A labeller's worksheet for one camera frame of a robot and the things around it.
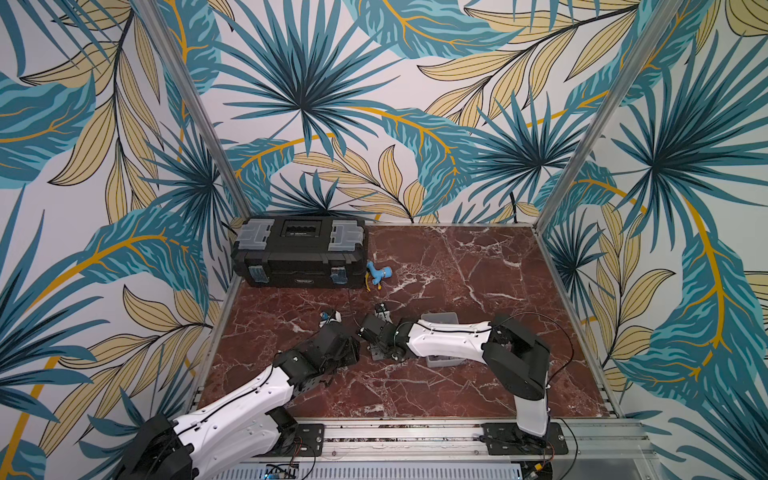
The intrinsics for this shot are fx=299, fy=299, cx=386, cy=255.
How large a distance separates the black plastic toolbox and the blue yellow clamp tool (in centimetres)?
7

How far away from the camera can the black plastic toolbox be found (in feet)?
2.95

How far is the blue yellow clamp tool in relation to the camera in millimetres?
1025

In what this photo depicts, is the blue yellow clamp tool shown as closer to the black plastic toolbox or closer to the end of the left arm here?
the black plastic toolbox

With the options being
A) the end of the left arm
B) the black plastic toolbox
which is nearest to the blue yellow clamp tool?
the black plastic toolbox
